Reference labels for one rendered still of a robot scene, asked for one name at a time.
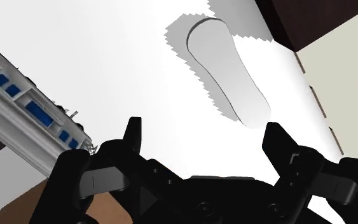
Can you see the white oblong flat object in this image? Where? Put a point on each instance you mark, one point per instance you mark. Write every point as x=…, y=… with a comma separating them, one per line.
x=225, y=68

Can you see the white and blue figure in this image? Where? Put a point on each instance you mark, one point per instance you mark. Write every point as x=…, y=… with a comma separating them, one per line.
x=17, y=119

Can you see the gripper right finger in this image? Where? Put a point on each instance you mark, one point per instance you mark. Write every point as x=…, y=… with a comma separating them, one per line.
x=309, y=173

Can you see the white table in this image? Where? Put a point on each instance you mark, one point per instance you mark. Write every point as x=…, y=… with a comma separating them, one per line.
x=110, y=56

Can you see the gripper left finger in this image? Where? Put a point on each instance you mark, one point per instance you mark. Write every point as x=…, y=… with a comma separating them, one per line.
x=104, y=183

